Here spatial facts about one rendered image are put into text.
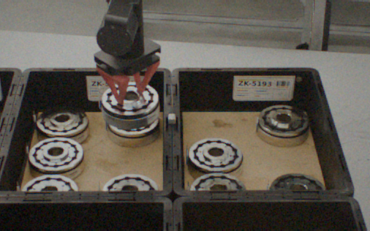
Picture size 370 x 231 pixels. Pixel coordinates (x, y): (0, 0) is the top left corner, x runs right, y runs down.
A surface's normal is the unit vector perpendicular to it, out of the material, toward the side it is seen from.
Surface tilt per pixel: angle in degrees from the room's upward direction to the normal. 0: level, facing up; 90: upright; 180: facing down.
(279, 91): 90
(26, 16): 0
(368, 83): 0
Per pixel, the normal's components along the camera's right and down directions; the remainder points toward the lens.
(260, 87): 0.02, 0.58
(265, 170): 0.01, -0.82
